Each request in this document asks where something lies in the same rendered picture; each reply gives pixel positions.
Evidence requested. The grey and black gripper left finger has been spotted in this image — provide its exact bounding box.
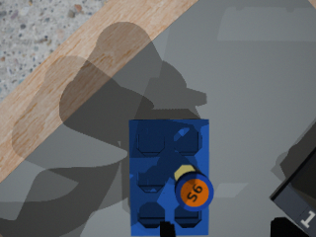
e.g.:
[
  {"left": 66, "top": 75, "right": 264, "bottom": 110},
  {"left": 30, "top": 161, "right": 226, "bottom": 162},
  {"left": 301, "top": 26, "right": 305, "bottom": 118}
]
[{"left": 160, "top": 221, "right": 176, "bottom": 237}]

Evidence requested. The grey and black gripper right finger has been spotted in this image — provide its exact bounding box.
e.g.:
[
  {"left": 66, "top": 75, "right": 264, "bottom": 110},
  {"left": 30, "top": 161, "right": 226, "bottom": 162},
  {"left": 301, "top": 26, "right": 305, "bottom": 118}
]
[{"left": 271, "top": 217, "right": 310, "bottom": 237}]

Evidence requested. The blue tube rack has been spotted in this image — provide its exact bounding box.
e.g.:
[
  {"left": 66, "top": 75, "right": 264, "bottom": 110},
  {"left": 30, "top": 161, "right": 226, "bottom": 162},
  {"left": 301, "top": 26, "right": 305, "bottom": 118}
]
[{"left": 129, "top": 118, "right": 209, "bottom": 236}]

